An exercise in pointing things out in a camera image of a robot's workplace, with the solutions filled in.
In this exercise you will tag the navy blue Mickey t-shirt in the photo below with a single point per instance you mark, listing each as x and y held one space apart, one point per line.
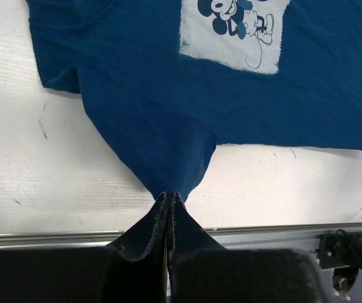
165 82

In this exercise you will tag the aluminium mounting rail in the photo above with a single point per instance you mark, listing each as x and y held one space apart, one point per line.
305 237

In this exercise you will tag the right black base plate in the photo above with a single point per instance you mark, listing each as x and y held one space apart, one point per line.
340 248

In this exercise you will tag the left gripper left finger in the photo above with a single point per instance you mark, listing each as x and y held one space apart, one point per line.
128 269

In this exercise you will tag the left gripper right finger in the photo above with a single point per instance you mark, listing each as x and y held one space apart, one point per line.
202 270

